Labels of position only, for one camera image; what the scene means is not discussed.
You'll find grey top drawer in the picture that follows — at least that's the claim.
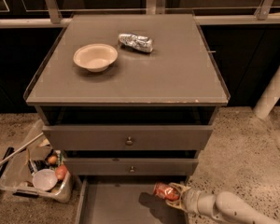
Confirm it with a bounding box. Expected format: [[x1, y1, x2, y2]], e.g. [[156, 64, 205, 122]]
[[43, 125, 213, 151]]

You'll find grey metal rod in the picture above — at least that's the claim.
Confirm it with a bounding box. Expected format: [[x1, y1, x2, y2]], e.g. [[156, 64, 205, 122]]
[[0, 133, 44, 166]]

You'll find dark snack bag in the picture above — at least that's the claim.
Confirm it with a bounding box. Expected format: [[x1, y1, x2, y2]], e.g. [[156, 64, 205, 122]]
[[28, 160, 49, 175]]

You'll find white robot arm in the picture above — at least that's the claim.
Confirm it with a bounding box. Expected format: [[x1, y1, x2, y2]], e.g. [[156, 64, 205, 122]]
[[166, 65, 280, 224]]

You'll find grey open bottom drawer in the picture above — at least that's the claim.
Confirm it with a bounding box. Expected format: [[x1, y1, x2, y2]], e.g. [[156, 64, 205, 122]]
[[75, 176, 189, 224]]

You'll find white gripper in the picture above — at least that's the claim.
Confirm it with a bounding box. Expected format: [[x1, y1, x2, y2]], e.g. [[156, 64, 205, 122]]
[[165, 183, 205, 214]]

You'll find white paper bowl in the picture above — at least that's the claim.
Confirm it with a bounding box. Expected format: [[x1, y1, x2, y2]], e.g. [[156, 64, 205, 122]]
[[73, 44, 118, 73]]

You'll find clear plastic storage bin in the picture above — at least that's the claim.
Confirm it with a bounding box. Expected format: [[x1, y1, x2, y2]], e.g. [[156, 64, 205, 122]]
[[0, 120, 73, 203]]

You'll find red coke can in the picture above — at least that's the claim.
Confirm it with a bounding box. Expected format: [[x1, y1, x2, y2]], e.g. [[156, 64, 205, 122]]
[[153, 182, 180, 202]]

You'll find grey drawer cabinet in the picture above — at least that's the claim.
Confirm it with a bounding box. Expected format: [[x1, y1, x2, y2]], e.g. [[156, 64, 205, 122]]
[[23, 13, 231, 224]]

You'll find red apple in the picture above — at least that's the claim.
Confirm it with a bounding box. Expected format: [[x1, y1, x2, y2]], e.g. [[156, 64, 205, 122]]
[[55, 164, 67, 180]]

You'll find metal railing frame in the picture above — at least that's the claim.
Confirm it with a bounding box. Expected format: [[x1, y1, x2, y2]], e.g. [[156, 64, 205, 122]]
[[0, 0, 280, 29]]

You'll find orange fruit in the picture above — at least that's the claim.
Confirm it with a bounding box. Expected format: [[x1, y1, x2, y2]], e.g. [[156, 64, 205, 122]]
[[48, 155, 58, 165]]

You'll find grey middle drawer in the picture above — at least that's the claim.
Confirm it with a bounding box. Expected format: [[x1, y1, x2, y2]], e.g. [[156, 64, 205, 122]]
[[64, 158, 198, 175]]

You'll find small white bowl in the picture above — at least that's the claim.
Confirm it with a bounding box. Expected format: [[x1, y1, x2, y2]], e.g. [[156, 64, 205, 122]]
[[33, 169, 58, 191]]

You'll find silver foil chip bag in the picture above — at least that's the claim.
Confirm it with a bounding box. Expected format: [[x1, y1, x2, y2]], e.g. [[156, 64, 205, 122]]
[[118, 33, 153, 53]]

